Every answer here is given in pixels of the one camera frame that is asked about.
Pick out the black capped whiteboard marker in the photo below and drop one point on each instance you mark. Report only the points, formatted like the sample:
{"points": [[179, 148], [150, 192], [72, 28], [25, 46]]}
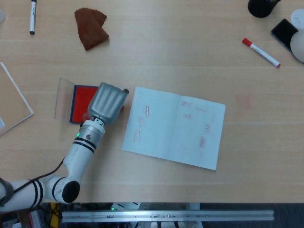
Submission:
{"points": [[32, 16]]}

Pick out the red ink pad clear lid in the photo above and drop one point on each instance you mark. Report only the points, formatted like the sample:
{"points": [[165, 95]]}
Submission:
{"points": [[82, 95]]}

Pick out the black mesh pen holder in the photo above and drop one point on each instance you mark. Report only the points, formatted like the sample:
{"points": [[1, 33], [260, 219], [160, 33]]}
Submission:
{"points": [[261, 9]]}

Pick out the aluminium profile rail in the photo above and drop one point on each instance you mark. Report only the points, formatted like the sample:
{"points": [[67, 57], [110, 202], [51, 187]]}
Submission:
{"points": [[166, 216]]}

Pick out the red capped whiteboard marker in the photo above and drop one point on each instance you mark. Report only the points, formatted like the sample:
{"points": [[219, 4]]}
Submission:
{"points": [[261, 52]]}

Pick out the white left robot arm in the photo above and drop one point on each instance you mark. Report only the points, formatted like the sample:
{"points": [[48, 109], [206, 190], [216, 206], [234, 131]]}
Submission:
{"points": [[78, 156]]}

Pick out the beige upturned bowl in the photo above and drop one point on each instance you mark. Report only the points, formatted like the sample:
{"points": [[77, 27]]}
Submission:
{"points": [[299, 46]]}

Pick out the brown folded cloth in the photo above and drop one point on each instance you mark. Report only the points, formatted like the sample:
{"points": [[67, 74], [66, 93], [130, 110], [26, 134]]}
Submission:
{"points": [[91, 31]]}

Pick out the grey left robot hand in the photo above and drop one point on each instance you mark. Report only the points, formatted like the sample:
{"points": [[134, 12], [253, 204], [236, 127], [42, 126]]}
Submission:
{"points": [[107, 102]]}

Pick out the open white lined notebook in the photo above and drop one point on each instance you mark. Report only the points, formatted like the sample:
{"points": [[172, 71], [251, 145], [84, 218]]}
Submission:
{"points": [[156, 123]]}

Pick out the white round coaster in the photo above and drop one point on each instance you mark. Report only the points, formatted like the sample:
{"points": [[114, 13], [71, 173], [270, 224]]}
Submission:
{"points": [[298, 17]]}

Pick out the black smartphone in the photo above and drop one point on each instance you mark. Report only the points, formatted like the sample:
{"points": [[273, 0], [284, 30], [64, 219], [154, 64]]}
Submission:
{"points": [[282, 32]]}

